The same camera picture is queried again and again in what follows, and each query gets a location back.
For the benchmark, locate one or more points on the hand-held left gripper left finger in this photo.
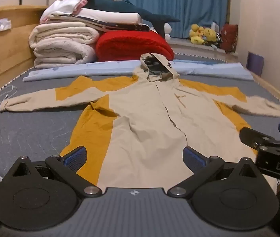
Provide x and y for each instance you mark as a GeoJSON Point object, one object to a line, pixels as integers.
{"type": "Point", "coordinates": [77, 156]}

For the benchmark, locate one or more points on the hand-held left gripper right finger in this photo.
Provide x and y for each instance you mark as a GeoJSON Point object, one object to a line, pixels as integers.
{"type": "Point", "coordinates": [194, 159]}

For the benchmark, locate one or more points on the beige and yellow hooded jacket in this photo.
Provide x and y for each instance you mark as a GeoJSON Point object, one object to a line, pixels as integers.
{"type": "Point", "coordinates": [142, 128]}

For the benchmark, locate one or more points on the grey mattress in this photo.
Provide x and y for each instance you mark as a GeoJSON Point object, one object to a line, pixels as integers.
{"type": "Point", "coordinates": [31, 126]}

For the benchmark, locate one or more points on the purple box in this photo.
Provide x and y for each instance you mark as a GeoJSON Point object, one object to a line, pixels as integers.
{"type": "Point", "coordinates": [255, 63]}

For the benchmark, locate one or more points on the light blue folded sheet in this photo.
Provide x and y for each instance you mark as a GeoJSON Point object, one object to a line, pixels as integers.
{"type": "Point", "coordinates": [85, 69]}

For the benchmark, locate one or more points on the red cushion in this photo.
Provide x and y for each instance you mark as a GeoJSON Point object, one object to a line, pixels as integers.
{"type": "Point", "coordinates": [229, 38]}

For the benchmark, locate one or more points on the yellow plush toy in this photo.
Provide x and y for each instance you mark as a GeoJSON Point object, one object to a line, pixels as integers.
{"type": "Point", "coordinates": [210, 35]}
{"type": "Point", "coordinates": [196, 34]}

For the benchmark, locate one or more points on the black white striped toy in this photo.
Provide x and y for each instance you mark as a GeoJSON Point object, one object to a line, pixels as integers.
{"type": "Point", "coordinates": [216, 30]}

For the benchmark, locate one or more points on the cream folded quilt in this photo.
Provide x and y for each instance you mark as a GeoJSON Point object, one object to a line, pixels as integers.
{"type": "Point", "coordinates": [60, 42]}

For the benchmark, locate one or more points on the red folded blanket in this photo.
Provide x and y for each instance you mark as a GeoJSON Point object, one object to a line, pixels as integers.
{"type": "Point", "coordinates": [132, 45]}

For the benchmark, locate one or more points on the navy patterned cloth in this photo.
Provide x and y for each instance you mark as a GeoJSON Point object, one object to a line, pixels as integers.
{"type": "Point", "coordinates": [120, 27]}

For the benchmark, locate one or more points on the white folded pillow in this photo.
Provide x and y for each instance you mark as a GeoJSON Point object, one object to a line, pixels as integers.
{"type": "Point", "coordinates": [110, 16]}

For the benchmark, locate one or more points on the white and pink cloth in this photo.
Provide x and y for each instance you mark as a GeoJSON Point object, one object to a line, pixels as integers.
{"type": "Point", "coordinates": [60, 6]}

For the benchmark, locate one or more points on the blue curtain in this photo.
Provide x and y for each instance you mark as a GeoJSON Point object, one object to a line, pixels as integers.
{"type": "Point", "coordinates": [177, 2]}

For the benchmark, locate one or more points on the dark blue shark plush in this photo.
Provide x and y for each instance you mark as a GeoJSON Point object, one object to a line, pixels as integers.
{"type": "Point", "coordinates": [120, 8]}

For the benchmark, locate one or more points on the wooden bed frame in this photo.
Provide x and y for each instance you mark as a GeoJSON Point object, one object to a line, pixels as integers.
{"type": "Point", "coordinates": [6, 54]}

